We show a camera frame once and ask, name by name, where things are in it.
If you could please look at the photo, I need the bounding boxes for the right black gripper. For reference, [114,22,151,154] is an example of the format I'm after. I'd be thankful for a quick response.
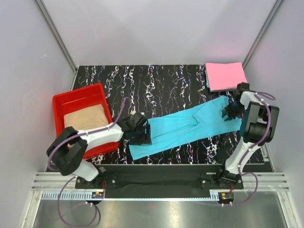
[222,101,246,121]

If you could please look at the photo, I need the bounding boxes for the turquoise t shirt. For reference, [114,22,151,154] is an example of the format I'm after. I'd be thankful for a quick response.
[129,96,242,160]

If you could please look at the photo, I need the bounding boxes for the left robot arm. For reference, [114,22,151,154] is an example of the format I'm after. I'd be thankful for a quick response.
[46,113,152,188]

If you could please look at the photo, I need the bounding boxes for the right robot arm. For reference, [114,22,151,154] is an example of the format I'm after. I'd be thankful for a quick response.
[214,82,280,189]

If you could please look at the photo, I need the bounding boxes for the pink folded t shirt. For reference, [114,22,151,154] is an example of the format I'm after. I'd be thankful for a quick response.
[206,62,247,89]

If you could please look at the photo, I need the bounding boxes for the beige folded t shirt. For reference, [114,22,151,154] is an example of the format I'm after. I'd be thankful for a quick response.
[64,104,109,130]

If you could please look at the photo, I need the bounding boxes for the teal folded t shirt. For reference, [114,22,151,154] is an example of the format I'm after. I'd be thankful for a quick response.
[205,70,210,88]

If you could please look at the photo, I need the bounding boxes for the red plastic bin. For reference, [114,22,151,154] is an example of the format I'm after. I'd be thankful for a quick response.
[53,83,119,160]

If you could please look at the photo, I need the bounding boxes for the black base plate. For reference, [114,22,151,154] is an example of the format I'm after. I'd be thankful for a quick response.
[74,164,244,200]

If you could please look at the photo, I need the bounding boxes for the aluminium rail frame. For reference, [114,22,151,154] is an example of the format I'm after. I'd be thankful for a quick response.
[30,90,290,202]

